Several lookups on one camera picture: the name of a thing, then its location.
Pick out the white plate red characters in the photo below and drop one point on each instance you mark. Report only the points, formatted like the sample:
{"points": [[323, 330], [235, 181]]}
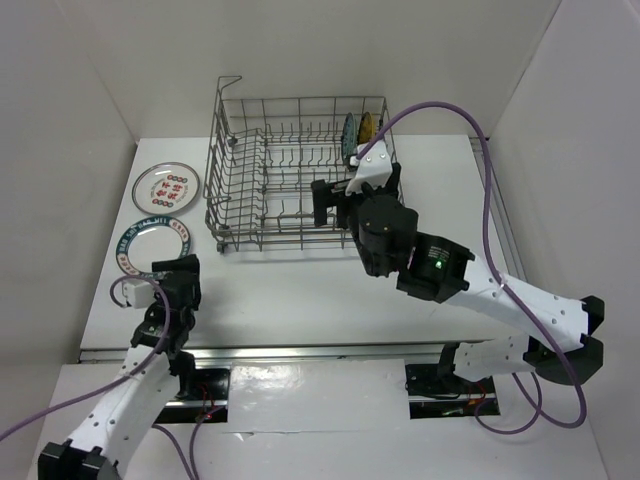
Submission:
{"points": [[166, 188]]}

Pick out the aluminium rail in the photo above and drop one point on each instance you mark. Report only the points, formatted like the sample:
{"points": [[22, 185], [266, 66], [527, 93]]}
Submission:
{"points": [[318, 352], [505, 239]]}

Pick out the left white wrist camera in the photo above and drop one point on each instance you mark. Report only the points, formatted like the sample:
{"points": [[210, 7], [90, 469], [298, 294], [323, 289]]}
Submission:
{"points": [[138, 294]]}

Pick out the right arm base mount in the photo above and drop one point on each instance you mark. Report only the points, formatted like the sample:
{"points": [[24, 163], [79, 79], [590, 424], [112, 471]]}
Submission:
{"points": [[432, 397]]}

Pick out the aluminium front rail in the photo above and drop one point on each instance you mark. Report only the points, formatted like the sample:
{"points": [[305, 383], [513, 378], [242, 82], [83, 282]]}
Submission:
{"points": [[318, 352]]}

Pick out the grey wire dish rack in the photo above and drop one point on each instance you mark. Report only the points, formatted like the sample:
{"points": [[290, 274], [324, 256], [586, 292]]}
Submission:
{"points": [[263, 155]]}

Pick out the blue patterned small plate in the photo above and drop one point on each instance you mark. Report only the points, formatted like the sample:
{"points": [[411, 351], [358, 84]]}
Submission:
{"points": [[348, 142]]}

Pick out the green rim lettered plate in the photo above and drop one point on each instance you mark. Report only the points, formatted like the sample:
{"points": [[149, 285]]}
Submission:
{"points": [[153, 239]]}

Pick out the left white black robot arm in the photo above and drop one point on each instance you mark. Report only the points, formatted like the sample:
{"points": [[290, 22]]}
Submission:
{"points": [[156, 369]]}

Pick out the aluminium right side rail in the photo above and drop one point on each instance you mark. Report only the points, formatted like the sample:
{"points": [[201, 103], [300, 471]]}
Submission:
{"points": [[505, 239]]}

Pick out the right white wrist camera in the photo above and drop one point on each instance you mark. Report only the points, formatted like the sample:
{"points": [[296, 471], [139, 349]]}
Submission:
{"points": [[375, 168]]}

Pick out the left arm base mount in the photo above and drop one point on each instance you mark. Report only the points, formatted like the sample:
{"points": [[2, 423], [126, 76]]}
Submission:
{"points": [[205, 401]]}

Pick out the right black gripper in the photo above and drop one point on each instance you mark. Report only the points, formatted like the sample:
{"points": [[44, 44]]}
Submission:
{"points": [[320, 201]]}

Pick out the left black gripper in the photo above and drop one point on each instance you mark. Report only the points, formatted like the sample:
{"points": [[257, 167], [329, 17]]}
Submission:
{"points": [[190, 262]]}

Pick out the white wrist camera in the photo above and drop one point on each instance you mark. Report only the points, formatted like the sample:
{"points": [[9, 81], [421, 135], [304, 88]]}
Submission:
{"points": [[375, 168], [138, 294]]}

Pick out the yellow patterned small plate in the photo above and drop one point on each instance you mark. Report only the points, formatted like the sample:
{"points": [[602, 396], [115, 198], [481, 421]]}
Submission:
{"points": [[366, 129]]}

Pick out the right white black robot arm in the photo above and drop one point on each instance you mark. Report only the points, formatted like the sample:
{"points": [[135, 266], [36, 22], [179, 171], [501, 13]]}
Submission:
{"points": [[555, 338]]}

